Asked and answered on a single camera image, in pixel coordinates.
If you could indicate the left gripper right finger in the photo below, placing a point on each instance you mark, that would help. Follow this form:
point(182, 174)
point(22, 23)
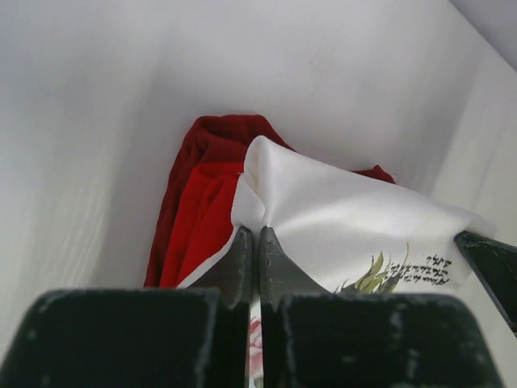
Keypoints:
point(314, 338)

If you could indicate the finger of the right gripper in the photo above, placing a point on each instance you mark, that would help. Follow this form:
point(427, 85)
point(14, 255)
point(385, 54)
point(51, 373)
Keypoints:
point(494, 264)

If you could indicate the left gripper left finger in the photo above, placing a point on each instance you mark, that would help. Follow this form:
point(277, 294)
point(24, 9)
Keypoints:
point(192, 337)

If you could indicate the white t shirt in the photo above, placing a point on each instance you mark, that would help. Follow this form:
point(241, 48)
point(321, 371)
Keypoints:
point(416, 232)

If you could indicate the folded red t shirt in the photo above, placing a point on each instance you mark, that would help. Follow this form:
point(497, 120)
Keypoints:
point(236, 171)

